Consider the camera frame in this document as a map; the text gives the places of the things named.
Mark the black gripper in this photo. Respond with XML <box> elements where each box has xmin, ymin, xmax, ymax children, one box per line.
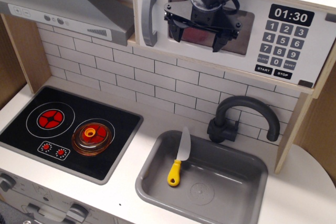
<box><xmin>164</xmin><ymin>0</ymin><xmax>242</xmax><ymax>52</ymax></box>

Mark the grey oven door handle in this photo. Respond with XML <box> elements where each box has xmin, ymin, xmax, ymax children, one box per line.
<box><xmin>26</xmin><ymin>204</ymin><xmax>75</xmax><ymax>224</ymax></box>

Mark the grey oven knob left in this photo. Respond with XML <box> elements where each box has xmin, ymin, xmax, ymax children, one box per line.
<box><xmin>0</xmin><ymin>173</ymin><xmax>16</xmax><ymax>192</ymax></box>

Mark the wooden microwave cabinet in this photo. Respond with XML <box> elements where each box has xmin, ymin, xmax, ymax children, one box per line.
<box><xmin>133</xmin><ymin>0</ymin><xmax>335</xmax><ymax>172</ymax></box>

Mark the yellow handled toy knife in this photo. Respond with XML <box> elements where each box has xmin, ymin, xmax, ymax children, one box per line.
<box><xmin>167</xmin><ymin>126</ymin><xmax>191</xmax><ymax>187</ymax></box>

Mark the black toy stovetop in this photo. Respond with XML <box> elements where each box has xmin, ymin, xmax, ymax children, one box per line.
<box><xmin>1</xmin><ymin>87</ymin><xmax>143</xmax><ymax>185</ymax></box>

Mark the grey range hood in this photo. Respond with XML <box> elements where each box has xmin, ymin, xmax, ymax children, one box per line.
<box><xmin>1</xmin><ymin>0</ymin><xmax>134</xmax><ymax>46</ymax></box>

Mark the amber glass pot lid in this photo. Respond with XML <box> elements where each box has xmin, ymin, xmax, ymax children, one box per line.
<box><xmin>71</xmin><ymin>122</ymin><xmax>114</xmax><ymax>156</ymax></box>

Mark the grey oven knob right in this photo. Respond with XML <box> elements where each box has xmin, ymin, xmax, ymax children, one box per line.
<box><xmin>66</xmin><ymin>204</ymin><xmax>89</xmax><ymax>223</ymax></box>

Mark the grey oven knob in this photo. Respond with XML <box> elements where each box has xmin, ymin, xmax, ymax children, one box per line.
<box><xmin>0</xmin><ymin>173</ymin><xmax>16</xmax><ymax>192</ymax></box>
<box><xmin>66</xmin><ymin>204</ymin><xmax>89</xmax><ymax>223</ymax></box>

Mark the grey toy sink basin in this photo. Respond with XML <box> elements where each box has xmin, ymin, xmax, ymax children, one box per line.
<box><xmin>135</xmin><ymin>131</ymin><xmax>268</xmax><ymax>223</ymax></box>

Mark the dark grey toy faucet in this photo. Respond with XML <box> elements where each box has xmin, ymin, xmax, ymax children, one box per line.
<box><xmin>207</xmin><ymin>95</ymin><xmax>281</xmax><ymax>143</ymax></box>

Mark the white toy microwave door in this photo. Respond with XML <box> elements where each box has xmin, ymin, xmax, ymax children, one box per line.
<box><xmin>134</xmin><ymin>0</ymin><xmax>335</xmax><ymax>89</ymax></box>

